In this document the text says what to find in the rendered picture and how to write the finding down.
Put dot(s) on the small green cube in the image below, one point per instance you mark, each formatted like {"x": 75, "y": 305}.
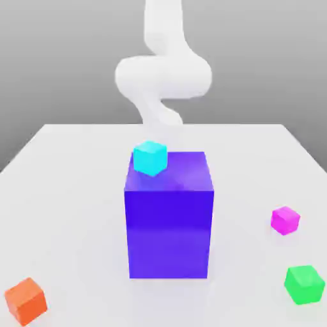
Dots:
{"x": 304, "y": 284}

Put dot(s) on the small magenta cube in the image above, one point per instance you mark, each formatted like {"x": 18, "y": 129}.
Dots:
{"x": 284, "y": 221}

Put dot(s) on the small orange cube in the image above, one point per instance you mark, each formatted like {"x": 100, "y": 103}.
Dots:
{"x": 25, "y": 302}

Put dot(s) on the large purple box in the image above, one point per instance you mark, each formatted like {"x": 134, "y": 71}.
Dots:
{"x": 168, "y": 230}

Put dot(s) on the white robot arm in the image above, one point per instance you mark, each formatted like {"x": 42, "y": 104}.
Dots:
{"x": 163, "y": 76}

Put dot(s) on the small cyan cube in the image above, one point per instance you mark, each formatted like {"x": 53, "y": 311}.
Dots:
{"x": 150, "y": 158}

